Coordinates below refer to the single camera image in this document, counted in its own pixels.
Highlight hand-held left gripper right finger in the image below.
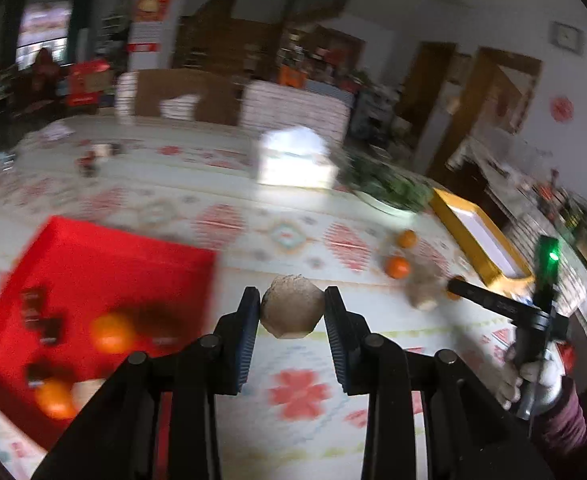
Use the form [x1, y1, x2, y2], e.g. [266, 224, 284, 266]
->
[323, 286, 554, 480]

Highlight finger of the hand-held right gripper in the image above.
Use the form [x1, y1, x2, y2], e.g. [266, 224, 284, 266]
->
[446, 277, 549, 328]

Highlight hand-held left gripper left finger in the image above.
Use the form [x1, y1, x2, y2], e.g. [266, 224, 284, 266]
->
[30, 286, 262, 480]

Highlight person's right forearm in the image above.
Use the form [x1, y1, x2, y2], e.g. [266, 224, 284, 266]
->
[527, 376, 587, 463]

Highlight person's right hand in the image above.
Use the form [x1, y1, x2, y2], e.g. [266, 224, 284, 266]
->
[498, 344, 567, 411]

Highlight yellow box lid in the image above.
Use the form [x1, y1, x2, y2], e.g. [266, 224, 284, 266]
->
[431, 187, 535, 287]

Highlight sideboard with white cloth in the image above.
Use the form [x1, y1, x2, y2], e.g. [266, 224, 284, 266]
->
[446, 132, 587, 266]

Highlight white oval plate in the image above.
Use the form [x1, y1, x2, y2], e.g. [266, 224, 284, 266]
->
[356, 187, 420, 217]

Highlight green leafy vegetables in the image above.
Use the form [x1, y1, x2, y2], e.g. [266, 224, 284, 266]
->
[341, 152, 432, 211]

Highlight white tissue box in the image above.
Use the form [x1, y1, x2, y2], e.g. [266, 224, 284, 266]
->
[253, 126, 340, 189]

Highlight striped chair back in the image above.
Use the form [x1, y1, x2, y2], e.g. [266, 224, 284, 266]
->
[240, 80, 352, 144]

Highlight brown chair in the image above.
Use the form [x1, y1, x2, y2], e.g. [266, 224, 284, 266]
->
[116, 68, 240, 127]

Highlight red gift box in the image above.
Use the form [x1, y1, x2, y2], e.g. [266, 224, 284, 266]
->
[67, 59, 115, 107]

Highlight dark green curtain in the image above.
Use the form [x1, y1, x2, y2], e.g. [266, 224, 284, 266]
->
[69, 0, 96, 67]

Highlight window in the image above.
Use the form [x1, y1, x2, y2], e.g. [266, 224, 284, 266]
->
[17, 1, 72, 70]

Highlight red round wall decoration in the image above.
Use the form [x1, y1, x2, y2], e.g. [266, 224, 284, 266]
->
[550, 96, 575, 123]

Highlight square wall clock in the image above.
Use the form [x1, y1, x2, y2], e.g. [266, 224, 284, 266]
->
[552, 21, 585, 54]

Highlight red wall calendar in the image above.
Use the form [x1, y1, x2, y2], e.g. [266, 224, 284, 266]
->
[127, 0, 174, 54]

